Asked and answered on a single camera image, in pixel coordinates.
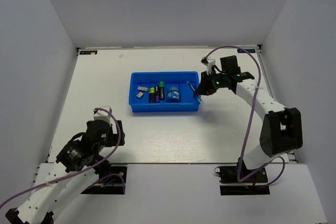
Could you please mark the small tan wooden block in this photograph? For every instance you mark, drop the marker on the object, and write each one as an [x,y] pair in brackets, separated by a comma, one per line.
[139,95]

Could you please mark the green ink pen refill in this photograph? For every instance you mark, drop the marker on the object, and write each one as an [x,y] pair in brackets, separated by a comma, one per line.
[193,89]

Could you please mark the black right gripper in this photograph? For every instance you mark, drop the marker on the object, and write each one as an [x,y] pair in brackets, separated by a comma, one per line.
[203,86]

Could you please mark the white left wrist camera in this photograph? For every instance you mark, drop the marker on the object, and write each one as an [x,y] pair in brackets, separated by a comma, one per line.
[102,115]

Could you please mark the purple capped black highlighter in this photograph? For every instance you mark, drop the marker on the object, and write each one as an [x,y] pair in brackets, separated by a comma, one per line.
[157,94]

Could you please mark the yellow capped black highlighter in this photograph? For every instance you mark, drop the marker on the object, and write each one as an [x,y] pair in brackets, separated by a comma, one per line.
[152,95]

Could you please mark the blue labelled round jar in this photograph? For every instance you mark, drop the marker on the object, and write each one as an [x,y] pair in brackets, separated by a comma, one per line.
[173,95]

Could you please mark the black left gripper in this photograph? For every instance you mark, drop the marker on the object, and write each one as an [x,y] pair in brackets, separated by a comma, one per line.
[122,134]

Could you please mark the left table corner label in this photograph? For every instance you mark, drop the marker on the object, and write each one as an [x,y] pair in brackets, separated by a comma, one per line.
[88,52]

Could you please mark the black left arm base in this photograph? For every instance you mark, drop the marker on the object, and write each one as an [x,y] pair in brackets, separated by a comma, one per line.
[111,183]

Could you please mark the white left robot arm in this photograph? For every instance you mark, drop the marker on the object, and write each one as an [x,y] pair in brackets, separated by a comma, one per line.
[78,167]

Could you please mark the grey white eraser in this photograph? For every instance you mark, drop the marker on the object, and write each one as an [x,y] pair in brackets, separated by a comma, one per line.
[141,88]

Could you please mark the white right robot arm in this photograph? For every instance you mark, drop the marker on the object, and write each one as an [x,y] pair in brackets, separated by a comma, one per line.
[281,130]

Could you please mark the green capped black highlighter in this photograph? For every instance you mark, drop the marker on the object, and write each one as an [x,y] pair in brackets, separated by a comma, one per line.
[162,90]

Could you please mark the blue plastic divided tray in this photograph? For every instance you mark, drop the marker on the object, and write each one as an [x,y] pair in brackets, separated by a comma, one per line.
[171,79]

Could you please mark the table corner label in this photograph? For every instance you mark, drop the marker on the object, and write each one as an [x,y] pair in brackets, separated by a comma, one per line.
[88,52]
[251,51]

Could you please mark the right table corner label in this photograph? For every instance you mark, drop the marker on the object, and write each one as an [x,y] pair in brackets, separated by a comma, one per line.
[251,51]

